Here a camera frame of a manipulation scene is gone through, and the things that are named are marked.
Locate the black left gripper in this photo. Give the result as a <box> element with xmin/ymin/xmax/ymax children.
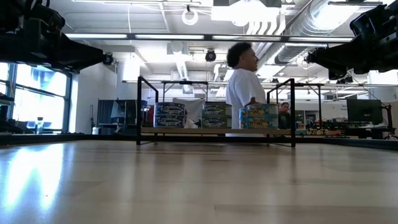
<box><xmin>0</xmin><ymin>29</ymin><xmax>106</xmax><ymax>74</ymax></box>

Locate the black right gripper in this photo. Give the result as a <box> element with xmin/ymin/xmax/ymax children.
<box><xmin>305</xmin><ymin>29</ymin><xmax>398</xmax><ymax>81</ymax></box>

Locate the yellowfin tuna can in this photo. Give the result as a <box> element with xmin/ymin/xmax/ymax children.
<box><xmin>238</xmin><ymin>116</ymin><xmax>279</xmax><ymax>130</ymax></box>
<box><xmin>239</xmin><ymin>103</ymin><xmax>279</xmax><ymax>118</ymax></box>

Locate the blue albacore tuna can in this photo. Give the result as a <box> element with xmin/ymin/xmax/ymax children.
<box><xmin>154</xmin><ymin>114</ymin><xmax>187</xmax><ymax>129</ymax></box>
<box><xmin>154</xmin><ymin>101</ymin><xmax>187</xmax><ymax>116</ymax></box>

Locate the green tuna can gold lid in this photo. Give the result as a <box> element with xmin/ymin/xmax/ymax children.
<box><xmin>201</xmin><ymin>103</ymin><xmax>233</xmax><ymax>117</ymax></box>

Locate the green tuna can silver lid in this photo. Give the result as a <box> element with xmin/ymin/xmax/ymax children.
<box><xmin>201</xmin><ymin>115</ymin><xmax>233</xmax><ymax>129</ymax></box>

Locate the black ceiling spotlight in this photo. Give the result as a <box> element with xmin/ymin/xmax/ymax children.
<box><xmin>336</xmin><ymin>75</ymin><xmax>355</xmax><ymax>85</ymax></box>

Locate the black round ceiling fixture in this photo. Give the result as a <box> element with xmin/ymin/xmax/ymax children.
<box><xmin>102</xmin><ymin>52</ymin><xmax>115</xmax><ymax>66</ymax></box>

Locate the black background monitor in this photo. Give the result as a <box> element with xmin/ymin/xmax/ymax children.
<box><xmin>346</xmin><ymin>98</ymin><xmax>384</xmax><ymax>126</ymax></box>

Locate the large window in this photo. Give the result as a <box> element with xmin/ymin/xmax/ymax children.
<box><xmin>0</xmin><ymin>62</ymin><xmax>74</xmax><ymax>131</ymax></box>

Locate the dark blue cabinet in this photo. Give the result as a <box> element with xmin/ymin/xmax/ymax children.
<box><xmin>96</xmin><ymin>98</ymin><xmax>139</xmax><ymax>133</ymax></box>

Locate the cluttered background table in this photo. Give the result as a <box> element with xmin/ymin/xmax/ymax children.
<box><xmin>307</xmin><ymin>119</ymin><xmax>396</xmax><ymax>135</ymax></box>

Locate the person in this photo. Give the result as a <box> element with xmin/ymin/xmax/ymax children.
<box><xmin>225</xmin><ymin>42</ymin><xmax>268</xmax><ymax>138</ymax></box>
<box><xmin>278</xmin><ymin>101</ymin><xmax>293</xmax><ymax>130</ymax></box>

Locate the white sheet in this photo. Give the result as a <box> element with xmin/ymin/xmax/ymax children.
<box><xmin>185</xmin><ymin>98</ymin><xmax>205</xmax><ymax>129</ymax></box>

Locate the black rig beam with lights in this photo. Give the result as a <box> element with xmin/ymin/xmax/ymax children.
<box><xmin>63</xmin><ymin>32</ymin><xmax>355</xmax><ymax>44</ymax></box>

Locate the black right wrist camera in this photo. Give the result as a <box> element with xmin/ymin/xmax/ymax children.
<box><xmin>349</xmin><ymin>4</ymin><xmax>389</xmax><ymax>40</ymax></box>

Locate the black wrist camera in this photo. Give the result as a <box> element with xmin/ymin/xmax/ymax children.
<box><xmin>29</xmin><ymin>3</ymin><xmax>67</xmax><ymax>32</ymax></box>
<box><xmin>349</xmin><ymin>4</ymin><xmax>389</xmax><ymax>40</ymax></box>

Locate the silver ventilation duct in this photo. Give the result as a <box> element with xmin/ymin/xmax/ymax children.
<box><xmin>254</xmin><ymin>0</ymin><xmax>354</xmax><ymax>66</ymax></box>

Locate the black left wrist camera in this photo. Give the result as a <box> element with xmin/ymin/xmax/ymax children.
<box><xmin>29</xmin><ymin>3</ymin><xmax>67</xmax><ymax>32</ymax></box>

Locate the black background rig frame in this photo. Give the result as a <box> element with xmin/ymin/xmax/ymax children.
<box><xmin>161</xmin><ymin>80</ymin><xmax>210</xmax><ymax>102</ymax></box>
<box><xmin>295</xmin><ymin>81</ymin><xmax>398</xmax><ymax>127</ymax></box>

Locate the black aluminium table frame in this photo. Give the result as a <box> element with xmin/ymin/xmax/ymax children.
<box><xmin>0</xmin><ymin>132</ymin><xmax>398</xmax><ymax>152</ymax></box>

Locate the white hanging ring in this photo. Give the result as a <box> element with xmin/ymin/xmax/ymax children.
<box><xmin>182</xmin><ymin>9</ymin><xmax>200</xmax><ymax>27</ymax></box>

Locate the black round rig camera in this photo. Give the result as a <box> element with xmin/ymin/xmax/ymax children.
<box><xmin>204</xmin><ymin>49</ymin><xmax>218</xmax><ymax>63</ymax></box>

